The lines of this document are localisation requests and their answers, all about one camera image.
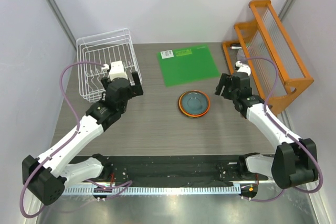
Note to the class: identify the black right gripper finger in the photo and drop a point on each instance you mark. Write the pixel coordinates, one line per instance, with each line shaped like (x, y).
(224, 78)
(220, 88)

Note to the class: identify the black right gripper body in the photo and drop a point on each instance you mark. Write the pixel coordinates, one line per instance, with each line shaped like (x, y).
(232, 93)

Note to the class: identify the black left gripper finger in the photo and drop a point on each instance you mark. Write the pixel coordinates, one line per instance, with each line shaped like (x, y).
(136, 79)
(105, 82)

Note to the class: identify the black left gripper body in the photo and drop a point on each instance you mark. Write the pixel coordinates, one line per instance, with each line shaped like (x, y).
(134, 91)

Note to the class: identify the red floral plate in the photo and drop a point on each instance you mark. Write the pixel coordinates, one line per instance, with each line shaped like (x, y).
(194, 113)

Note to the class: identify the dark teal plate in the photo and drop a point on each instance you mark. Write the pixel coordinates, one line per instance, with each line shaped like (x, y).
(194, 102)

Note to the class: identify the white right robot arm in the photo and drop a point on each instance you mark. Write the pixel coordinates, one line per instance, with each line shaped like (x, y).
(294, 162)

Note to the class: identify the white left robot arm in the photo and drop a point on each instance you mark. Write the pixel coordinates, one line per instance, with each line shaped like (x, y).
(49, 174)

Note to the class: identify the orange wooden shelf rack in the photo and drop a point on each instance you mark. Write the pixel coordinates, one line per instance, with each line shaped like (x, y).
(276, 67)

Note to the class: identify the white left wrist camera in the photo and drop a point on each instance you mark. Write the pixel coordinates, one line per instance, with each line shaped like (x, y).
(115, 70)

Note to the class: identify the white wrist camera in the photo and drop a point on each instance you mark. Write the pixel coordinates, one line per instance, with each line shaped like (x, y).
(242, 67)
(115, 70)

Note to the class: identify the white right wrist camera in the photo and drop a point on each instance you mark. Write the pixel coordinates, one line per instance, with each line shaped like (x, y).
(242, 67)

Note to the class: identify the white wire dish rack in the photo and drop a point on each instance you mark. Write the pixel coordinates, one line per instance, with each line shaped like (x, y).
(103, 48)

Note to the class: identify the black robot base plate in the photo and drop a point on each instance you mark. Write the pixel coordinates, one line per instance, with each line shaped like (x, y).
(177, 171)

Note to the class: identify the aluminium slotted rail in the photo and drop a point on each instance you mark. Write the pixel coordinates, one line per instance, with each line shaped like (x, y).
(93, 190)

